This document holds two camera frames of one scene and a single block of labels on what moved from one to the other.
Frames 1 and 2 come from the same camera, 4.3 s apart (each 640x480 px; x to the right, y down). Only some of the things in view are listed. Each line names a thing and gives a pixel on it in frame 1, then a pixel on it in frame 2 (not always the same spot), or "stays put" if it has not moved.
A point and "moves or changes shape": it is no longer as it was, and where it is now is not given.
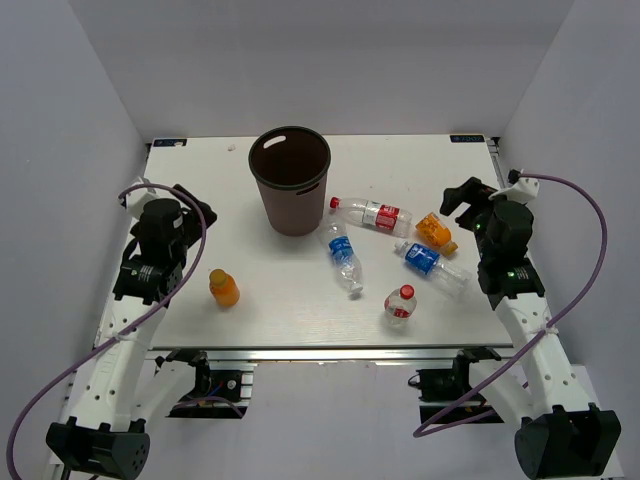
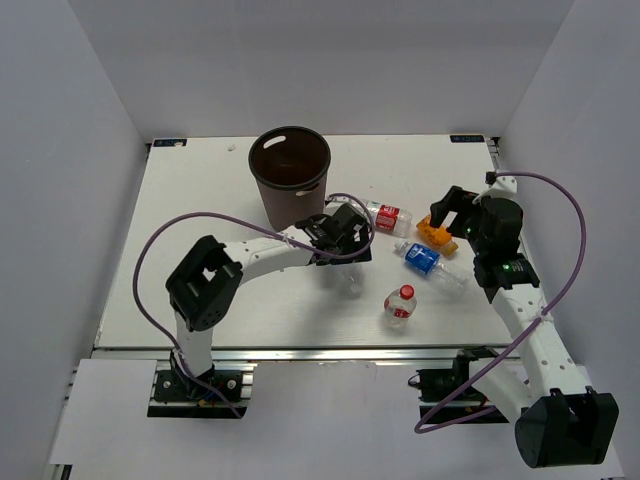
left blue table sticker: (168, 142) stays put
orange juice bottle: (224, 287) moves or changes shape
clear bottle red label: (382, 216) stays put
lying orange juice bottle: (431, 229) stays put
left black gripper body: (192, 231) → (348, 245)
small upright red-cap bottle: (400, 304) stays put
